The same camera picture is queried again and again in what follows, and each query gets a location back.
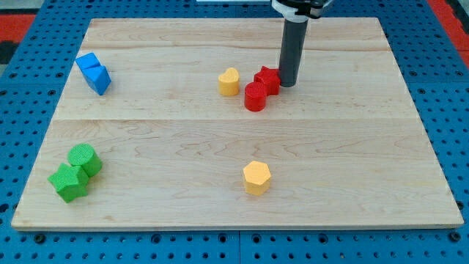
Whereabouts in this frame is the yellow hexagon block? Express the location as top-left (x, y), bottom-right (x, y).
top-left (243, 161), bottom-right (271, 196)

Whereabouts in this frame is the green cylinder block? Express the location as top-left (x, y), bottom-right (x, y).
top-left (67, 143), bottom-right (103, 177)

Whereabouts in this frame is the green star block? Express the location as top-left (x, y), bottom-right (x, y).
top-left (48, 164), bottom-right (89, 203)

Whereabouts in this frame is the blue cube block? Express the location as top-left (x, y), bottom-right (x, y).
top-left (75, 52), bottom-right (100, 70)

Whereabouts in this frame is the white black robot arm end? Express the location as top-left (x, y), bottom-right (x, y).
top-left (271, 0), bottom-right (334, 23)

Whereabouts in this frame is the grey cylindrical pointer rod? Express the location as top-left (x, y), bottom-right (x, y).
top-left (278, 20), bottom-right (308, 87)

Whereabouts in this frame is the light wooden board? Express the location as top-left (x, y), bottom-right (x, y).
top-left (12, 18), bottom-right (464, 232)

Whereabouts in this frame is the red cylinder block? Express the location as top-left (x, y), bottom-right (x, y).
top-left (244, 82), bottom-right (267, 111)

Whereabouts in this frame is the red star block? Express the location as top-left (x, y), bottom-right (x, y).
top-left (254, 66), bottom-right (281, 95)

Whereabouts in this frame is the blue triangle block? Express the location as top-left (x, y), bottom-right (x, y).
top-left (82, 66), bottom-right (111, 95)

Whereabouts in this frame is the yellow heart block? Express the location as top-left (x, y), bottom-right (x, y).
top-left (218, 67), bottom-right (240, 96)

